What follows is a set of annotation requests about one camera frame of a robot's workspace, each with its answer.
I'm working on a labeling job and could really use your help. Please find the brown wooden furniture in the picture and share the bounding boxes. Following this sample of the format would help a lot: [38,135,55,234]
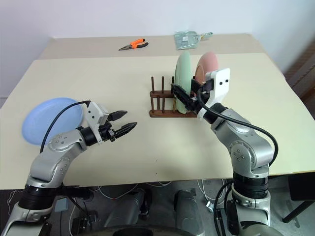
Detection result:
[283,36,315,105]

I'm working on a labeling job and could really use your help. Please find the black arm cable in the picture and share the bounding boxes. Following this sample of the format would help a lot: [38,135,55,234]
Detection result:
[39,99,92,153]
[198,86,280,170]

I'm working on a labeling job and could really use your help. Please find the wooden dish rack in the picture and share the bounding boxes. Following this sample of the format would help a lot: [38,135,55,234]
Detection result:
[149,76,200,119]

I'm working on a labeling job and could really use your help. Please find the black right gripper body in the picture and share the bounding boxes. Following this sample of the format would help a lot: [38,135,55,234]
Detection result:
[190,79,215,113]

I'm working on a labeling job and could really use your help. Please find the pink plate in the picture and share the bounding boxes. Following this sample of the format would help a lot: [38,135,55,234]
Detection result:
[195,51,219,85]

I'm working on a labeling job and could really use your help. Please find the orange handled pliers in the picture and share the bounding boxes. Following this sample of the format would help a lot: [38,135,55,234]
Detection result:
[118,38,149,52]

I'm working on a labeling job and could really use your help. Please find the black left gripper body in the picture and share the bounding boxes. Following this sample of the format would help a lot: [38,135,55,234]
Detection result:
[99,121,118,143]

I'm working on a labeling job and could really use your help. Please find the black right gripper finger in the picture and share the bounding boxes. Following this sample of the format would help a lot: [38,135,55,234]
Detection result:
[171,83,198,111]
[190,77,203,98]

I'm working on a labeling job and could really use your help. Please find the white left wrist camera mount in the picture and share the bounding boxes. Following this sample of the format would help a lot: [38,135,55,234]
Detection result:
[85,101,110,146]

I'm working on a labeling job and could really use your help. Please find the white floor cable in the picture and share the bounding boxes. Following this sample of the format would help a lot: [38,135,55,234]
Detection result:
[88,181,173,200]
[196,178,233,212]

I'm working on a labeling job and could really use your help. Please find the black stool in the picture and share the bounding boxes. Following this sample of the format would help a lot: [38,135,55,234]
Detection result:
[282,173,315,224]

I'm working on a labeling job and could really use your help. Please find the blue plate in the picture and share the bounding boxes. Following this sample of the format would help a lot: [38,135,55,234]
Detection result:
[21,97,87,146]

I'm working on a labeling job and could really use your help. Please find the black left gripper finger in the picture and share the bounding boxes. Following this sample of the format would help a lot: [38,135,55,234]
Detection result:
[108,110,128,122]
[114,121,138,138]

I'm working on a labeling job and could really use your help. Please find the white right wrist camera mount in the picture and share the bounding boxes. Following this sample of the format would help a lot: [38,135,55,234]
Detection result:
[196,68,231,121]

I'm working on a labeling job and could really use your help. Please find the small grey box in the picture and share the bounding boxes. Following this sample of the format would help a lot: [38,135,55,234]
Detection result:
[54,198,69,212]

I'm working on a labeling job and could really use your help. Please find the dark rounded grey leg shape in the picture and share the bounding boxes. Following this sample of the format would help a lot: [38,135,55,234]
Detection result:
[105,189,152,231]
[174,188,205,236]

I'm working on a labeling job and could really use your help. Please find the green plate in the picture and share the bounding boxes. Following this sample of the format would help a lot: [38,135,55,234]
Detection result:
[174,51,193,115]

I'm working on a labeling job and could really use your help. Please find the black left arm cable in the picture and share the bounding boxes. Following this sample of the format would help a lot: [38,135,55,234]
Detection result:
[39,99,92,153]

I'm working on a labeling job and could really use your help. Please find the dark round base shape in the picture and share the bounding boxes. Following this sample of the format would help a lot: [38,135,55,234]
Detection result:
[91,223,205,236]

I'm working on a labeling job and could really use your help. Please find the black clamp bracket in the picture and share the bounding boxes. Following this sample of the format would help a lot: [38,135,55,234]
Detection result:
[58,186,95,200]

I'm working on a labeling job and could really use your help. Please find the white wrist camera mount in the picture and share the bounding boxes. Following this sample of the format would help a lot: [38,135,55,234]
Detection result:
[196,68,231,121]
[85,101,110,146]

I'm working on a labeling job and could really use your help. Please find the clear plastic bag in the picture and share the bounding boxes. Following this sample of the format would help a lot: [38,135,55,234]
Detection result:
[174,30,200,51]

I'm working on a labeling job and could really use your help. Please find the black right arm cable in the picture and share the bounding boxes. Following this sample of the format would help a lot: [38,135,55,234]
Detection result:
[198,86,280,170]

